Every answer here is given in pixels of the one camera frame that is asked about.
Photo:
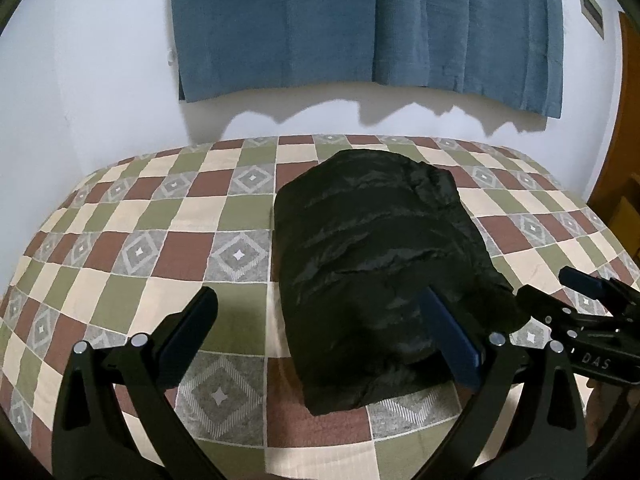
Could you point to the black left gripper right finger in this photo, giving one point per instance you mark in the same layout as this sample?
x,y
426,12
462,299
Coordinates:
x,y
524,417

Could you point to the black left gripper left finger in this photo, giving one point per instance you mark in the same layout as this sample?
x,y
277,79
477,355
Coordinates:
x,y
90,438

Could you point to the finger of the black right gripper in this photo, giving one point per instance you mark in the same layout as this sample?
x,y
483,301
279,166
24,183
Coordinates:
x,y
611,292
544,308

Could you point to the black puffer hooded jacket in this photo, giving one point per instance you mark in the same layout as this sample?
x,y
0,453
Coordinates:
x,y
357,239

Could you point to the wooden door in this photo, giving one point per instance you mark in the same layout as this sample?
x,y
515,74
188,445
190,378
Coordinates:
x,y
615,197

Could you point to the checkered patchwork bed cover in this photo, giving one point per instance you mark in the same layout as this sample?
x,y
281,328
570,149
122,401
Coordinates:
x,y
134,242

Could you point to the blue curtain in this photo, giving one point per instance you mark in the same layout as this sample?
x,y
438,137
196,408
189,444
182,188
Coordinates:
x,y
510,51

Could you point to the wall vent plate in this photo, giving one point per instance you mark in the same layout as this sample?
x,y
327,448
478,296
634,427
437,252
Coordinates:
x,y
592,11

